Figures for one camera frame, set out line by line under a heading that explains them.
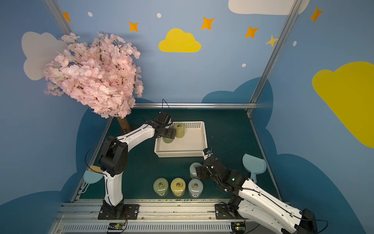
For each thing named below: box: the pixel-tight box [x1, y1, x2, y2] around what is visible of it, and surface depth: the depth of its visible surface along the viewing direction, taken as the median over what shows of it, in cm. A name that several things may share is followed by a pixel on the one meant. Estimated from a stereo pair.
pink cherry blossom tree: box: [44, 32, 144, 134], surface depth 66 cm
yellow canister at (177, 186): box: [170, 177, 186, 197], surface depth 77 cm
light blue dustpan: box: [242, 153, 267, 184], surface depth 95 cm
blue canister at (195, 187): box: [187, 178, 204, 198], surface depth 77 cm
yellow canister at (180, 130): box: [173, 122, 186, 139], surface depth 102 cm
